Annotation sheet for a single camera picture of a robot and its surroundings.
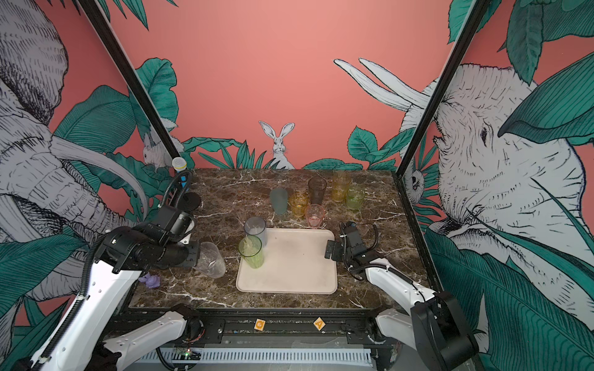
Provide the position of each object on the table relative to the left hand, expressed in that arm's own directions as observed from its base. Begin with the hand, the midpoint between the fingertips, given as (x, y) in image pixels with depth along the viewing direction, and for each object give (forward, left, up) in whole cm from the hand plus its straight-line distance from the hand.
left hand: (197, 252), depth 66 cm
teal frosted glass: (+36, -21, -23) cm, 48 cm away
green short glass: (+37, -59, -22) cm, 73 cm away
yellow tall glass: (+39, -51, -17) cm, 66 cm away
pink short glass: (+27, -38, -22) cm, 52 cm away
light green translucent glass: (+11, -10, -22) cm, 27 cm away
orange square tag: (-16, -16, -23) cm, 32 cm away
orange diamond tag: (-16, -36, -22) cm, 45 cm away
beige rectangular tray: (+6, -28, -26) cm, 38 cm away
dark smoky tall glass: (+47, -41, -26) cm, 68 cm away
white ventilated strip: (-24, -25, -24) cm, 42 cm away
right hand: (+10, -44, -19) cm, 49 cm away
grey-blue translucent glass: (+21, -12, -20) cm, 31 cm away
